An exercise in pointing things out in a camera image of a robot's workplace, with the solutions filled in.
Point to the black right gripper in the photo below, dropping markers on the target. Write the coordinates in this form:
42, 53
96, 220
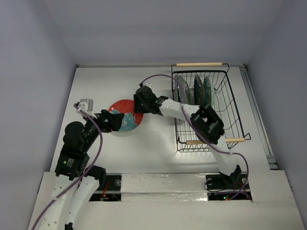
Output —
140, 103

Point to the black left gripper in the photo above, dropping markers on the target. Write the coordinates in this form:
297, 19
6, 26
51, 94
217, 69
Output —
113, 122

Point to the red floral plate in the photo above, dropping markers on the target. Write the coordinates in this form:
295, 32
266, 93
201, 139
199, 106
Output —
131, 120

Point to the dark teal brown-rimmed plate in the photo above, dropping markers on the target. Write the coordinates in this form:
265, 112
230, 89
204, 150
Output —
209, 93

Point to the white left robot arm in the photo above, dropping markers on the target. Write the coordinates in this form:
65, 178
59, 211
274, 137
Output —
75, 179

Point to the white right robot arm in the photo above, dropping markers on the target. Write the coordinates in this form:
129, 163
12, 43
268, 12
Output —
206, 123

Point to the grey patterned plate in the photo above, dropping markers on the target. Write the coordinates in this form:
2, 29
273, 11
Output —
182, 92

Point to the light green plate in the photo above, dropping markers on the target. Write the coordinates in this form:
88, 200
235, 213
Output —
198, 91

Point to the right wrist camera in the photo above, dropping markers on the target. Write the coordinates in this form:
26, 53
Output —
147, 84

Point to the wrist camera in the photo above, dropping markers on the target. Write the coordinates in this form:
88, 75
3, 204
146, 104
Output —
147, 84
86, 105

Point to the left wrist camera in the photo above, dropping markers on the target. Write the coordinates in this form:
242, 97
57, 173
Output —
86, 105

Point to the black wire dish rack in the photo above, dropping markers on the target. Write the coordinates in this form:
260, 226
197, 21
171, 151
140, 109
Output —
214, 75

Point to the aluminium rail on table edge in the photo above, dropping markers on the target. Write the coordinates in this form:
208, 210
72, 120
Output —
258, 119

